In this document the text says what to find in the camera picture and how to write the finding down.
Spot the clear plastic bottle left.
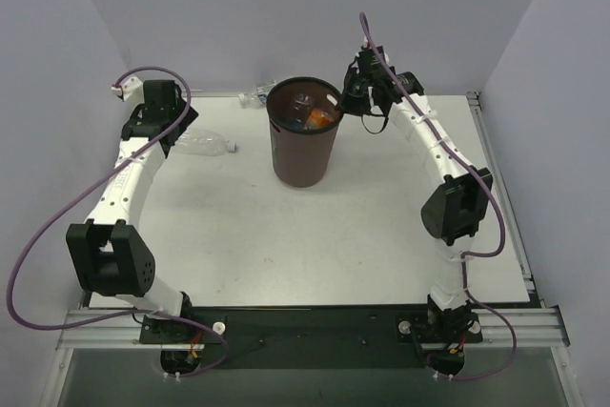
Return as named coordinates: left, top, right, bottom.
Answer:
left=173, top=128, right=237, bottom=157

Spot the blue label plastic bottle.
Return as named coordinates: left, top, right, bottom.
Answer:
left=283, top=93, right=315, bottom=132

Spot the orange label plastic bottle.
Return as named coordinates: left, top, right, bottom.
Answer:
left=304, top=108, right=335, bottom=130

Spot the brown plastic waste bin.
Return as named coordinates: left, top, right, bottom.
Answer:
left=266, top=76, right=343, bottom=188

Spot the clear bottle behind bin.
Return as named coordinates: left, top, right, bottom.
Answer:
left=238, top=81, right=276, bottom=109

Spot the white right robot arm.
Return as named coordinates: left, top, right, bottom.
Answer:
left=338, top=45, right=493, bottom=333

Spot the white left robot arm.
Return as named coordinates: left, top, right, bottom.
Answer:
left=66, top=78, right=198, bottom=342

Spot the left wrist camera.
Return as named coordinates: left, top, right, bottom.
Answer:
left=111, top=76, right=144, bottom=106

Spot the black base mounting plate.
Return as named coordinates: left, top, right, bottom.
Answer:
left=139, top=304, right=482, bottom=370

